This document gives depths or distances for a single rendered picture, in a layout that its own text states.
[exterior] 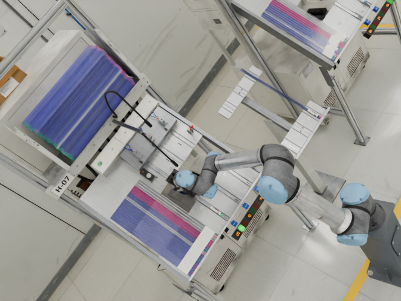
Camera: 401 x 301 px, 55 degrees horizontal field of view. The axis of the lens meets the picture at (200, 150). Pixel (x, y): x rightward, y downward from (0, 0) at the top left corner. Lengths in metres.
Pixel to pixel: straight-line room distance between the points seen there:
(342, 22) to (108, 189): 1.67
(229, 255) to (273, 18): 1.52
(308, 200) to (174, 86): 2.68
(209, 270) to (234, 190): 0.70
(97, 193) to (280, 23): 1.43
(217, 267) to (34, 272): 1.91
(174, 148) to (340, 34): 1.19
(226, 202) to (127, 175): 0.55
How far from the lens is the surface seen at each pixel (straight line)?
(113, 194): 2.10
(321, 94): 2.93
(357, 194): 1.76
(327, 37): 2.49
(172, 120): 2.10
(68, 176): 2.03
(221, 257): 2.60
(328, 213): 1.63
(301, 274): 2.59
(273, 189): 1.46
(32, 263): 3.90
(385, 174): 2.73
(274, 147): 1.56
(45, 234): 3.82
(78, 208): 2.16
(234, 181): 2.08
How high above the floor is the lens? 2.24
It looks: 38 degrees down
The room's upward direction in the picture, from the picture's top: 44 degrees counter-clockwise
